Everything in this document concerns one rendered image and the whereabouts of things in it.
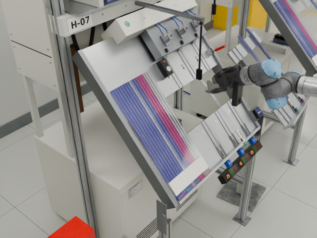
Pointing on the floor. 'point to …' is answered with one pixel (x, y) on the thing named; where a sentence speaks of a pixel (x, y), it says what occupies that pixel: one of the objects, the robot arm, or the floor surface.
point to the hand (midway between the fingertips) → (209, 91)
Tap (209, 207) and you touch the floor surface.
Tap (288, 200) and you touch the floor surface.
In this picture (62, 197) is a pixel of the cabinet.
